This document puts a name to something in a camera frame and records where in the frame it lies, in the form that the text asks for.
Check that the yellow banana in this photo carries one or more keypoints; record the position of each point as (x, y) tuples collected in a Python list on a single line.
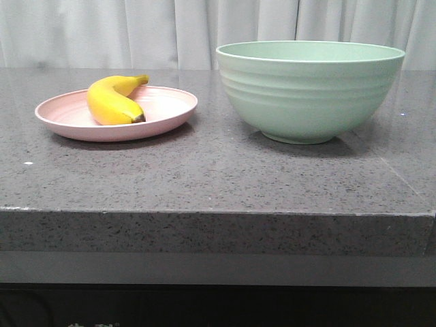
[(108, 100)]

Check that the green ribbed bowl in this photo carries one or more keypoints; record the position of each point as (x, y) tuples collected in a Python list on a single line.
[(306, 92)]

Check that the pink plate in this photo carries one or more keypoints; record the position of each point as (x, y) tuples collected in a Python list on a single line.
[(165, 109)]

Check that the white curtain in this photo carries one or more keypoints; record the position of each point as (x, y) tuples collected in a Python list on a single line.
[(185, 34)]

